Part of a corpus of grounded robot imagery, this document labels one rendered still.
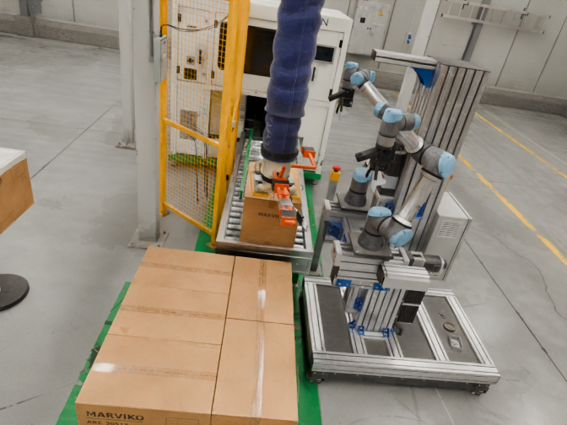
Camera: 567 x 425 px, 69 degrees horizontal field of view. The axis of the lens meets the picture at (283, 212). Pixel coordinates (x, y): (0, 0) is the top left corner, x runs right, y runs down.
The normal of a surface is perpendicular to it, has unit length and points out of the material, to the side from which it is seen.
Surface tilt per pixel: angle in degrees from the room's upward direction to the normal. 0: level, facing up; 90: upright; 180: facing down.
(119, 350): 0
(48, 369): 0
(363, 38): 90
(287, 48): 80
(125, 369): 0
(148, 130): 90
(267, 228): 90
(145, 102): 90
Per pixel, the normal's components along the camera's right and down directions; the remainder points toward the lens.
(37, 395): 0.15, -0.85
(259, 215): 0.01, 0.51
